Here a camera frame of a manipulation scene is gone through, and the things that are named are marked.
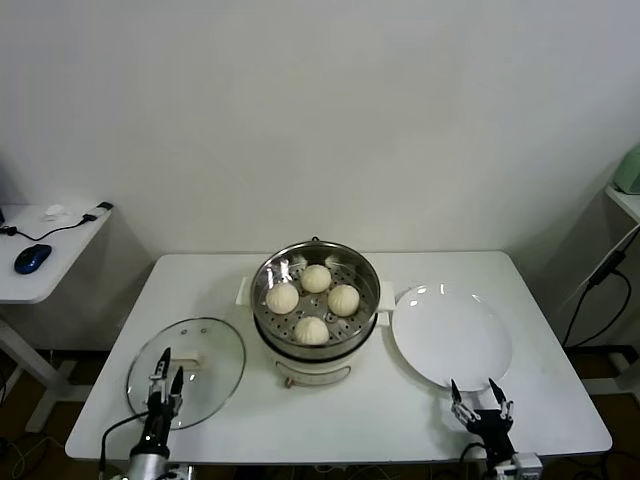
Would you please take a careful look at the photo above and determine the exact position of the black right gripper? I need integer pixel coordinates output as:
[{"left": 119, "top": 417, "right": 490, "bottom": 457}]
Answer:
[{"left": 449, "top": 377, "right": 516, "bottom": 456}]

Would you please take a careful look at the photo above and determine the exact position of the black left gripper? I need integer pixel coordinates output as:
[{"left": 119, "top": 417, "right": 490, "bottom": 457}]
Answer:
[{"left": 142, "top": 347, "right": 185, "bottom": 451}]

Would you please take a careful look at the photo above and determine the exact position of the glass lid with white handle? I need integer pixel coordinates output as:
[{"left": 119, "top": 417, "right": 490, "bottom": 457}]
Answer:
[{"left": 125, "top": 316, "right": 247, "bottom": 432}]

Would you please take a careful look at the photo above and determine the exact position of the white steamed baozi bun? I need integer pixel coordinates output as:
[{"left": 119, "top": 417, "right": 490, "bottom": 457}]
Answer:
[
  {"left": 327, "top": 284, "right": 361, "bottom": 317},
  {"left": 293, "top": 316, "right": 330, "bottom": 346},
  {"left": 300, "top": 264, "right": 332, "bottom": 294},
  {"left": 265, "top": 283, "right": 300, "bottom": 315}
]

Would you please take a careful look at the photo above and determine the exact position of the stainless steel steamer basket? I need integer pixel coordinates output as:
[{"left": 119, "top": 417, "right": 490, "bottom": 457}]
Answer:
[{"left": 249, "top": 241, "right": 382, "bottom": 351}]

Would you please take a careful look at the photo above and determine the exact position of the white round plate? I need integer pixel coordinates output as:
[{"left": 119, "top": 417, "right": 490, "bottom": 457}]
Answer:
[{"left": 391, "top": 283, "right": 514, "bottom": 392}]

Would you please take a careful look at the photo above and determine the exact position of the white side table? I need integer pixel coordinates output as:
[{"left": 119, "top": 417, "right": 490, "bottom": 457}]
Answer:
[{"left": 0, "top": 202, "right": 151, "bottom": 434}]

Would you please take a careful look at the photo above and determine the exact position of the blue computer mouse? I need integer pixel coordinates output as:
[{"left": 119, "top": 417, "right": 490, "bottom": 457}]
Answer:
[{"left": 13, "top": 244, "right": 53, "bottom": 275}]

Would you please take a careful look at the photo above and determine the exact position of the white crumpled tissue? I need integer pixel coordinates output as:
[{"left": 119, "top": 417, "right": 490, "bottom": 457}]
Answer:
[{"left": 39, "top": 203, "right": 74, "bottom": 221}]

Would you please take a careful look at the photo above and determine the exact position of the dark monitor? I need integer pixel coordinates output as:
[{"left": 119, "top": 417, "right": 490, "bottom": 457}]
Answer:
[{"left": 0, "top": 159, "right": 11, "bottom": 225}]

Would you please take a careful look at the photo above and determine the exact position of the pale green appliance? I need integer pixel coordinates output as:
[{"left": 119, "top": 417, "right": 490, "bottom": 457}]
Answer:
[{"left": 612, "top": 141, "right": 640, "bottom": 194}]

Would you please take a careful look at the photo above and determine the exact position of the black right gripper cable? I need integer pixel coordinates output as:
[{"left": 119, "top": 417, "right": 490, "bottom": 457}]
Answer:
[{"left": 457, "top": 442, "right": 489, "bottom": 480}]

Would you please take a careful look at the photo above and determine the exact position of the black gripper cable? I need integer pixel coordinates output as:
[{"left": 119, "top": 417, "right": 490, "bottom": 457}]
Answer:
[
  {"left": 457, "top": 442, "right": 489, "bottom": 480},
  {"left": 99, "top": 409, "right": 151, "bottom": 480}
]

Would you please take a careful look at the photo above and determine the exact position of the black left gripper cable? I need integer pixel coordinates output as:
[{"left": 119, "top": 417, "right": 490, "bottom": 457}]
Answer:
[{"left": 99, "top": 409, "right": 151, "bottom": 480}]

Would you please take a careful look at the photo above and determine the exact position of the black cable with adapter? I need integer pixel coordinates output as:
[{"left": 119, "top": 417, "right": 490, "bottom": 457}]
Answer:
[{"left": 0, "top": 201, "right": 112, "bottom": 241}]

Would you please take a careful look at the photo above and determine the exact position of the black power cable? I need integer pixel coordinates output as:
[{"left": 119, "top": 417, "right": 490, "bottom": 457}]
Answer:
[{"left": 562, "top": 249, "right": 632, "bottom": 349}]

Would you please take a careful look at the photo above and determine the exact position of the white cable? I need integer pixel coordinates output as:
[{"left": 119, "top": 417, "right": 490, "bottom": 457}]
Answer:
[{"left": 564, "top": 232, "right": 640, "bottom": 306}]

